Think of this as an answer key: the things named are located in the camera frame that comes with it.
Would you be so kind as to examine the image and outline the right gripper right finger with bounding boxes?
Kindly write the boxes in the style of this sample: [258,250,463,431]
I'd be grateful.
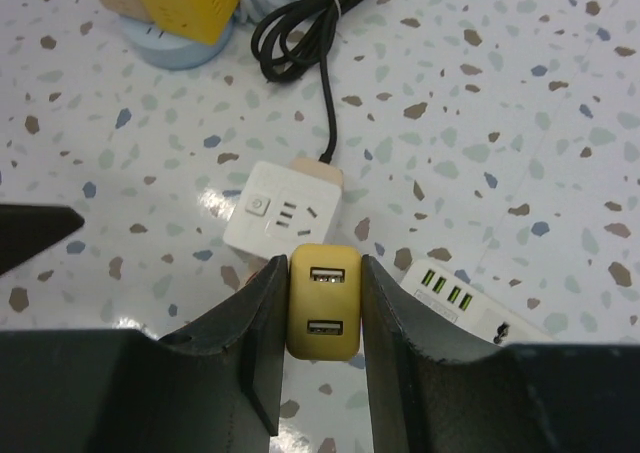
[362,256,639,452]

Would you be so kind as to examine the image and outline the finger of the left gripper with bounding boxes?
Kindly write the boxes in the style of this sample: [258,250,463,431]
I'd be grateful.
[1,203,84,275]

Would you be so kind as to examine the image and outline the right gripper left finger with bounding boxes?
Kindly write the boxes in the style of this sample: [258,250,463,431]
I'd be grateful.
[1,256,288,452]

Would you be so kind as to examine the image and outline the wooden red-socket power strip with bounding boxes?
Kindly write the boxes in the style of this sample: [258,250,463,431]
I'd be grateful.
[244,157,344,285]

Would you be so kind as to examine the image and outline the yellow USB charger cube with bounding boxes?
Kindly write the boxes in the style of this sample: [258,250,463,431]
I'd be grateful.
[286,244,362,361]

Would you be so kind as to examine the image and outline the white cube socket adapter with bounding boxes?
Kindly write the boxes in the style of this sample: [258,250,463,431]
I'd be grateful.
[223,161,344,260]

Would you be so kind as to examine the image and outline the white USB power strip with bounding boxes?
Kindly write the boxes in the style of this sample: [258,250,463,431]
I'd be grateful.
[400,259,554,347]

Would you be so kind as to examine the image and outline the light blue round base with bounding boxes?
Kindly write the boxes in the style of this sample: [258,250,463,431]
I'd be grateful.
[119,16,234,71]

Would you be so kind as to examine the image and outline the yellow cube socket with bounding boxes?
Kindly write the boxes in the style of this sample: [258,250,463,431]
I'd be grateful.
[141,0,240,45]

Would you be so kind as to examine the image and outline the black power cord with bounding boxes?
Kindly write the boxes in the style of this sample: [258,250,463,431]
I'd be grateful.
[249,0,386,167]

